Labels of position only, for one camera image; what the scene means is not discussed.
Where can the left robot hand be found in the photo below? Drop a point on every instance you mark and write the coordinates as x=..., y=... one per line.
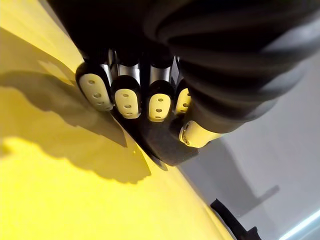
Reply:
x=200, y=50

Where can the black plastic housing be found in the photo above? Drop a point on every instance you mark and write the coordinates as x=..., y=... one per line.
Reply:
x=162, y=142

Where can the yellow shelf board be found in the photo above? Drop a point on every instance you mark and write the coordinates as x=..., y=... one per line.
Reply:
x=75, y=162

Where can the black shelf bracket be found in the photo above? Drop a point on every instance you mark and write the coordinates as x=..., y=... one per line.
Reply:
x=232, y=220

